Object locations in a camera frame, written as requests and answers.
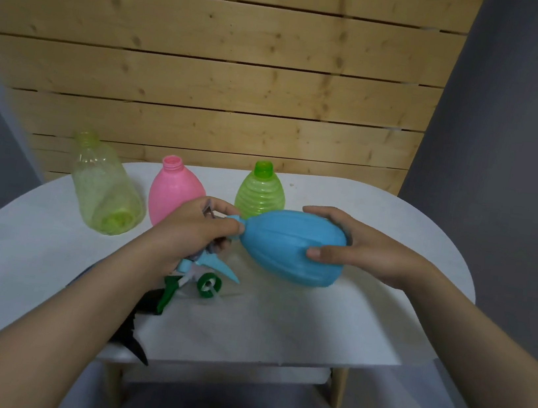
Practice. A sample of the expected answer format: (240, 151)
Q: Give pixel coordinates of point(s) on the person's left hand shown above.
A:
(190, 230)

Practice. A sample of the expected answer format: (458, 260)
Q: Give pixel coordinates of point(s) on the person's right hand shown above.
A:
(376, 256)

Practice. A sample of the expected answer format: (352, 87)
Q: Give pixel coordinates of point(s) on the pink plastic bottle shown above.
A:
(171, 192)

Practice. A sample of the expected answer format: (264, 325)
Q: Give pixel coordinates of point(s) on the grey blue spray head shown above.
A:
(225, 269)

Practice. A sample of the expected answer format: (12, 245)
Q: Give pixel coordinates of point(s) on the white green spray head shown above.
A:
(168, 294)

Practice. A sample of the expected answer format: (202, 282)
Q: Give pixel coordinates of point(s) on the green ribbed plastic bottle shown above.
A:
(260, 195)

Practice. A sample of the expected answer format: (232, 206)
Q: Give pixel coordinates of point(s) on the black spray head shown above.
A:
(148, 301)

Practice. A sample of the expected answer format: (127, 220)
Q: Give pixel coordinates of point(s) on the blue plastic bottle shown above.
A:
(288, 244)

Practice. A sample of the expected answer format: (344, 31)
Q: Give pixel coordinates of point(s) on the pale yellow-green clear bottle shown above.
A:
(101, 188)

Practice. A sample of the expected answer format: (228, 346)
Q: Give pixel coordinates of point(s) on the person's right forearm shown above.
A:
(485, 371)

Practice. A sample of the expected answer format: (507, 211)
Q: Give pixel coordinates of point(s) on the person's left forearm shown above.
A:
(40, 339)

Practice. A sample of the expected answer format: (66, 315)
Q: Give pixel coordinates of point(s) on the wooden table leg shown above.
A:
(338, 388)
(112, 384)

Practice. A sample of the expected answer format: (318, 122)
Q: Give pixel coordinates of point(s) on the wooden slat panel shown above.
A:
(220, 54)

